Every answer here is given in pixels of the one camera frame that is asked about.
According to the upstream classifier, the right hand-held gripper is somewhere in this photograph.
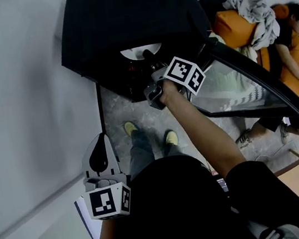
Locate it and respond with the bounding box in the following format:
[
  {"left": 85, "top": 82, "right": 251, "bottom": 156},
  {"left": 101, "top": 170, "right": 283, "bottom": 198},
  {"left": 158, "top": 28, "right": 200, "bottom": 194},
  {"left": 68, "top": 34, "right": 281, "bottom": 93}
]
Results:
[{"left": 136, "top": 40, "right": 211, "bottom": 113}]

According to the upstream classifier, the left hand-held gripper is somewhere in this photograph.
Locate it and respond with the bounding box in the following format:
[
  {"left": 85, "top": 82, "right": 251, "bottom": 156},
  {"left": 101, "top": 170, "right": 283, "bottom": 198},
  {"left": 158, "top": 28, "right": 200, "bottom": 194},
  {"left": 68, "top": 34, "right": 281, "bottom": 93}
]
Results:
[{"left": 73, "top": 131, "right": 136, "bottom": 223}]

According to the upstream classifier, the white round item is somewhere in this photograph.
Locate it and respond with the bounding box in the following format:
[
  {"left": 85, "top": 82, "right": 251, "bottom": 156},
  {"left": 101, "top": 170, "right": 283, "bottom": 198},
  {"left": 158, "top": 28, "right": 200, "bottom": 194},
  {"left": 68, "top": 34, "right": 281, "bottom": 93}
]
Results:
[{"left": 119, "top": 42, "right": 165, "bottom": 64}]

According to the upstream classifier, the person's left forearm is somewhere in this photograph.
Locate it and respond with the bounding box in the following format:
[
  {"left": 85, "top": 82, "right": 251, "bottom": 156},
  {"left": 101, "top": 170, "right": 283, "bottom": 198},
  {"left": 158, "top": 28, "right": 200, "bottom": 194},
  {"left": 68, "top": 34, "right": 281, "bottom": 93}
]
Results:
[{"left": 91, "top": 216, "right": 123, "bottom": 239}]

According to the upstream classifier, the person's right forearm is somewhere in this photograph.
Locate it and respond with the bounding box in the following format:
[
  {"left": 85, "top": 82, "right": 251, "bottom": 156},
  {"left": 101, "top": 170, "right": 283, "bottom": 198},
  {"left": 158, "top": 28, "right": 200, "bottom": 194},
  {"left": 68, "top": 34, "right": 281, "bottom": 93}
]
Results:
[{"left": 162, "top": 83, "right": 250, "bottom": 187}]

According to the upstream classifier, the person's right hand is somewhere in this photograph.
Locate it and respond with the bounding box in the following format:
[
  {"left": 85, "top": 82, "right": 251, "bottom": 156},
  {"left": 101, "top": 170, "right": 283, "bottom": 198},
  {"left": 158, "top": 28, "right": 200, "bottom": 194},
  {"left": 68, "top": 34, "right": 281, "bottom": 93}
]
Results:
[{"left": 156, "top": 77, "right": 186, "bottom": 107}]

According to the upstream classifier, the person's left leg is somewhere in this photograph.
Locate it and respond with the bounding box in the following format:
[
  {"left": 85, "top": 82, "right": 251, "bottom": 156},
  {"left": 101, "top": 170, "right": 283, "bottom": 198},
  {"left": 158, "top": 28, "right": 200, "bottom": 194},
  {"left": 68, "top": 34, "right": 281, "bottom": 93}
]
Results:
[{"left": 122, "top": 127, "right": 159, "bottom": 181}]

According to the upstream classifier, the person's leg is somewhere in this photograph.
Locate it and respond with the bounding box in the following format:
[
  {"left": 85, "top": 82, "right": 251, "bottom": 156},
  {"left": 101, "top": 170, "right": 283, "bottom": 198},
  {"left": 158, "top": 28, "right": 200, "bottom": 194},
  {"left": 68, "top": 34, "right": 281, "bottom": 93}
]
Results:
[
  {"left": 122, "top": 127, "right": 159, "bottom": 181},
  {"left": 161, "top": 140, "right": 187, "bottom": 160}
]

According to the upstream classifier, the black microwave oven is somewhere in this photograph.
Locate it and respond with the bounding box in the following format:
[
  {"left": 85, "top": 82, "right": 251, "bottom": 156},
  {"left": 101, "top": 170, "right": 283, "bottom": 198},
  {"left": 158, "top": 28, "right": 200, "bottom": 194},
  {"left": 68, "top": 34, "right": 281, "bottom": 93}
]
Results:
[{"left": 51, "top": 0, "right": 222, "bottom": 114}]

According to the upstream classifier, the person's left yellow shoe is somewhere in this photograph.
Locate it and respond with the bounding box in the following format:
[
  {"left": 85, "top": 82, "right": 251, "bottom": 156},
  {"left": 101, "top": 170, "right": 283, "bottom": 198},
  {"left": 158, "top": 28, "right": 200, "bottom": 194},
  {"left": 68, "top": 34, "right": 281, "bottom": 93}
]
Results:
[{"left": 122, "top": 119, "right": 141, "bottom": 138}]

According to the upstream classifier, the person's yellow shoe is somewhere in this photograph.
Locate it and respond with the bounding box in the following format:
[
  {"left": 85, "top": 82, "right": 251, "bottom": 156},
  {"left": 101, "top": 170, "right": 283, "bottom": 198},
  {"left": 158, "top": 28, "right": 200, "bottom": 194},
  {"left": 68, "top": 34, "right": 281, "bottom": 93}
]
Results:
[
  {"left": 122, "top": 119, "right": 141, "bottom": 138},
  {"left": 163, "top": 129, "right": 180, "bottom": 147}
]

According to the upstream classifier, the person's right leg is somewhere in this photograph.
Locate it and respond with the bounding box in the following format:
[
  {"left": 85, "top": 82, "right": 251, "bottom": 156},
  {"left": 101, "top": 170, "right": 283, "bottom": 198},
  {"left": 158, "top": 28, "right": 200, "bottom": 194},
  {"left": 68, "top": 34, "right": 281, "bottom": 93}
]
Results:
[{"left": 161, "top": 140, "right": 187, "bottom": 160}]

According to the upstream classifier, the person's right yellow shoe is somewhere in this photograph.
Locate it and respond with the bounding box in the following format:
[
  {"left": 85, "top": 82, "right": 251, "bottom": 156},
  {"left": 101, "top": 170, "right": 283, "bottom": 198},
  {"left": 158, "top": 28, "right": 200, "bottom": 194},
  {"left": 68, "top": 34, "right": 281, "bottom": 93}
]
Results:
[{"left": 163, "top": 129, "right": 180, "bottom": 147}]

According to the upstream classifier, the orange cushion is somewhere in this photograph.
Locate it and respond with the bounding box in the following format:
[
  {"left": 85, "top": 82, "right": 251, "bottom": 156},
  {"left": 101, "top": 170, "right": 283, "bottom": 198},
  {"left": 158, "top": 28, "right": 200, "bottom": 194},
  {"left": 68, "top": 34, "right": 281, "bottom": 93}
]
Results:
[{"left": 210, "top": 5, "right": 262, "bottom": 52}]

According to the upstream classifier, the striped green white cloth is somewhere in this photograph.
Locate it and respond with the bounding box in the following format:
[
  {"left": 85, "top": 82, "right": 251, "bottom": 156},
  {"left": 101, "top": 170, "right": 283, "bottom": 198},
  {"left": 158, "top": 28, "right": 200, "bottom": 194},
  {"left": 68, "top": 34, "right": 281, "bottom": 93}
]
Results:
[{"left": 189, "top": 53, "right": 270, "bottom": 115}]

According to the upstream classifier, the person's black shirt torso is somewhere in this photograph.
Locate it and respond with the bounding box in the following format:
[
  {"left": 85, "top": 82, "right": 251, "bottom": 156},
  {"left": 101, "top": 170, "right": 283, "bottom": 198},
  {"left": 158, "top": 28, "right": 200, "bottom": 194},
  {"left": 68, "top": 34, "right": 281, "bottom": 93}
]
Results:
[{"left": 63, "top": 135, "right": 299, "bottom": 239}]

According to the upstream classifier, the black glass oven door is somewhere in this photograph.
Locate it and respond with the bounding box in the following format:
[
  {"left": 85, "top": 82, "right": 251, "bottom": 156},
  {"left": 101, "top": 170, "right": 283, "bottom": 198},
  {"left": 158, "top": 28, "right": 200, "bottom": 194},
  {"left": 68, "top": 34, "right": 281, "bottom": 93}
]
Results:
[{"left": 181, "top": 22, "right": 299, "bottom": 135}]

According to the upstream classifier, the grey crumpled cloth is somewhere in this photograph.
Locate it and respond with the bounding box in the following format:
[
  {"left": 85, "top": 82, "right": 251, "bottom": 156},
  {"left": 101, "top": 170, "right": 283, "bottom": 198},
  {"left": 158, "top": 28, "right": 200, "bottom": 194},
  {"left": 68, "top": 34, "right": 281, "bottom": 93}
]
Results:
[{"left": 221, "top": 0, "right": 284, "bottom": 55}]

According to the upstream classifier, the wooden board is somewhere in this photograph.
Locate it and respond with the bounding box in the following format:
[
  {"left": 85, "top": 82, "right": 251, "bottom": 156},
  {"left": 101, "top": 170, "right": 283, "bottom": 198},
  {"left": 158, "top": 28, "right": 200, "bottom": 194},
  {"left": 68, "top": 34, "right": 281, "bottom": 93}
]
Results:
[{"left": 272, "top": 157, "right": 299, "bottom": 202}]

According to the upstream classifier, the grey backpack strap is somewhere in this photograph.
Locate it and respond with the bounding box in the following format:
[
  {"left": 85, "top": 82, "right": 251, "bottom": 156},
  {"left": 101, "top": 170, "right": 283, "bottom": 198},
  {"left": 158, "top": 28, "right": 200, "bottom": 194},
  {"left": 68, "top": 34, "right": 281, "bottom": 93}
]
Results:
[{"left": 246, "top": 212, "right": 299, "bottom": 239}]

